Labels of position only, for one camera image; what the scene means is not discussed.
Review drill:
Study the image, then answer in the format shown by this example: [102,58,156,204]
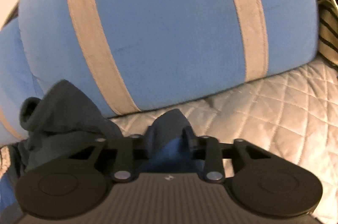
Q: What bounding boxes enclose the blue navy fleece jacket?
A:
[1,80,203,223]

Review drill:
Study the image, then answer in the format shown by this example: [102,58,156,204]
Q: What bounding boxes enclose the white quilted bed cover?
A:
[0,53,338,224]

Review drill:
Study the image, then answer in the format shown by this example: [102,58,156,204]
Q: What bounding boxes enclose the blue striped pillow right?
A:
[18,0,318,117]

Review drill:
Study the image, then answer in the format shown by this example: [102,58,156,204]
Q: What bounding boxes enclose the blue striped pillow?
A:
[1,19,44,145]
[18,0,318,117]

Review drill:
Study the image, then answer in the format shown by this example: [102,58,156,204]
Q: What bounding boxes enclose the blue striped pillow left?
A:
[1,19,44,145]

